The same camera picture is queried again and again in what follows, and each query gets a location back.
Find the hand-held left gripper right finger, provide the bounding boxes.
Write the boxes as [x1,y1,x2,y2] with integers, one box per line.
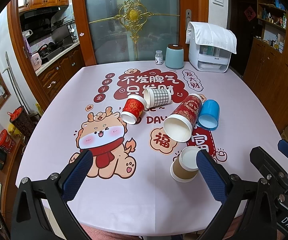
[196,151,284,240]

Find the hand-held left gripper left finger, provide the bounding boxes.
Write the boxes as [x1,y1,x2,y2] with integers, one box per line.
[10,149,94,240]

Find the brown paper cup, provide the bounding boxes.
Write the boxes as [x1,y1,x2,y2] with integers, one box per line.
[170,146,202,183]

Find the blue plastic cup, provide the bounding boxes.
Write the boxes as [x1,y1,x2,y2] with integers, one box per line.
[197,99,220,131]

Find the tall red patterned paper cup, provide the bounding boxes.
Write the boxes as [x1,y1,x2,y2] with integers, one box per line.
[163,93,203,143]

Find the small red paper cup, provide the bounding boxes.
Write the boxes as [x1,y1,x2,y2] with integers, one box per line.
[120,95,147,125]

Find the grey checked paper cup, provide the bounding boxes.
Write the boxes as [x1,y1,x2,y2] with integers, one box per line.
[143,88,172,107]

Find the pink printed tablecloth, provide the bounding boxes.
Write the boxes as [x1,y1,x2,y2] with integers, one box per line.
[15,61,288,240]

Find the wooden sideboard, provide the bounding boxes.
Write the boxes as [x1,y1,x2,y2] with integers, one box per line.
[243,36,288,133]

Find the dark patterned basket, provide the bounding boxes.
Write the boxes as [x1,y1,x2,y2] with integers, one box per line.
[8,106,36,137]

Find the yellow jar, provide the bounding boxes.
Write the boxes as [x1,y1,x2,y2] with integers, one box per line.
[8,122,22,137]

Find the red round tin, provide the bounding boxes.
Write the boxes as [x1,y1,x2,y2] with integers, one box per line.
[0,129,16,153]

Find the wooden kitchen base cabinets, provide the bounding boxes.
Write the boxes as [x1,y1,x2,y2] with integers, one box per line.
[35,45,85,99]

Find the white countertop appliance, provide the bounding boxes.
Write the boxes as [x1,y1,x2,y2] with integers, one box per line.
[188,21,232,73]

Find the pink rice cooker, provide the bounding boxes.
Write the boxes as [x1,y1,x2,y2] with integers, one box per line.
[30,52,43,72]

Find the blue-grey lidded canister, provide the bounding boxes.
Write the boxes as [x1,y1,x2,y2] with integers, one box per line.
[165,44,185,69]

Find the wooden open shelf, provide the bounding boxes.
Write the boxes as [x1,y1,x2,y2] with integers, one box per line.
[256,0,288,53]

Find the black wok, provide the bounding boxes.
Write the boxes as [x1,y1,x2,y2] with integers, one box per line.
[46,39,66,51]

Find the white quilted cover cloth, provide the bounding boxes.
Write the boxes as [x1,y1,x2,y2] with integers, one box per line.
[185,21,237,54]

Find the red door decoration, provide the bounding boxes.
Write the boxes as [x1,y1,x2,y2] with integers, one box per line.
[244,4,257,22]

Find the frosted glass door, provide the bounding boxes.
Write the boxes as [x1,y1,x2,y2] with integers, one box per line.
[82,0,182,65]

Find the black range hood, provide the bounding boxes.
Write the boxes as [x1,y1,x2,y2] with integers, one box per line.
[19,5,70,20]

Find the metal door handle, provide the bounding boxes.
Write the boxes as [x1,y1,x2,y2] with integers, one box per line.
[185,9,192,31]

